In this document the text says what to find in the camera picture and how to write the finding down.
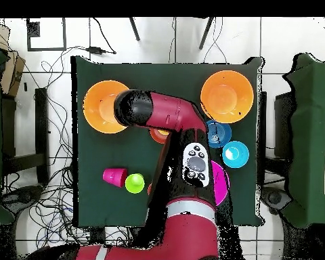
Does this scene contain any small red bowl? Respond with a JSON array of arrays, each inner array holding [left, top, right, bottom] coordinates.
[[149, 127, 171, 145]]

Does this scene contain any green cup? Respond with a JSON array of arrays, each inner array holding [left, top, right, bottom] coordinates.
[[125, 173, 146, 194]]

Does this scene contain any large orange bowl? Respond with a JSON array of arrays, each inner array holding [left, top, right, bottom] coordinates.
[[200, 70, 255, 125], [82, 80, 131, 135]]

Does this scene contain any dark green tablecloth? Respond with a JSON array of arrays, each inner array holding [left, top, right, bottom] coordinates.
[[70, 55, 265, 227]]

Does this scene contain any red cup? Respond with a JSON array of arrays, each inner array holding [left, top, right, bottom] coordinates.
[[102, 167, 128, 188]]

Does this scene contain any dark blue bowl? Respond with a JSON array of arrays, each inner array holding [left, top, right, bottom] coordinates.
[[205, 119, 233, 149]]

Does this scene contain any large pink bowl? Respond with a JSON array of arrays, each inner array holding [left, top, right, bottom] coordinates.
[[211, 160, 231, 207]]

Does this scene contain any light blue bowl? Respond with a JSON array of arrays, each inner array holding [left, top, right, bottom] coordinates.
[[221, 140, 250, 169]]

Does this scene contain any black power adapter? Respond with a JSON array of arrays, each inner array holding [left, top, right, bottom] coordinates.
[[86, 46, 107, 55]]

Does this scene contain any black tripod leg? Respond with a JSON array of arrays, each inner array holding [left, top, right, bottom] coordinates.
[[198, 17, 215, 50], [128, 17, 141, 42]]

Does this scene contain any black stand base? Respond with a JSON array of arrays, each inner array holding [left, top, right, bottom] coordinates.
[[5, 185, 45, 205], [261, 186, 292, 211]]

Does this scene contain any cardboard box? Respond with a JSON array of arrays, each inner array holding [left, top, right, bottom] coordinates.
[[0, 22, 26, 98]]

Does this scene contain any black bench frame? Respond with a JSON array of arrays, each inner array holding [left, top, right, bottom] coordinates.
[[1, 87, 51, 185]]

